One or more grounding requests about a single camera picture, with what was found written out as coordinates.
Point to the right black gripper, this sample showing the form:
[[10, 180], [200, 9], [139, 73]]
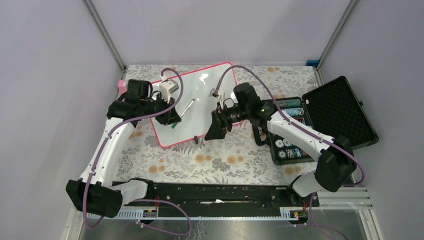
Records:
[[219, 121]]

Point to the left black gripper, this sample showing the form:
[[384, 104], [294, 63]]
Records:
[[169, 117]]

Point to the pink framed whiteboard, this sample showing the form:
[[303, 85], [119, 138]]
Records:
[[196, 122]]

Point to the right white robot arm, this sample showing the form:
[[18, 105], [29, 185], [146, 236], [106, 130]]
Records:
[[333, 155]]

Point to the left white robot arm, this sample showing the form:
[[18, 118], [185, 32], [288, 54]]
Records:
[[94, 191]]

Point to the floral table mat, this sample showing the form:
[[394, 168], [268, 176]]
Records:
[[237, 159]]

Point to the pink eraser block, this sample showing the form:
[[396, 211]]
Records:
[[122, 86]]

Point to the blue clip at corner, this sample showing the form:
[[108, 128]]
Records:
[[312, 63]]

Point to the black poker chip case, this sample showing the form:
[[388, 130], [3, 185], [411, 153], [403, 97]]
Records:
[[332, 109]]

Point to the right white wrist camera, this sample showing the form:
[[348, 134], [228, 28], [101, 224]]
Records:
[[219, 94]]

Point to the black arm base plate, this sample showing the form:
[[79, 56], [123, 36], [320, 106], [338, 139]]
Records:
[[224, 200]]

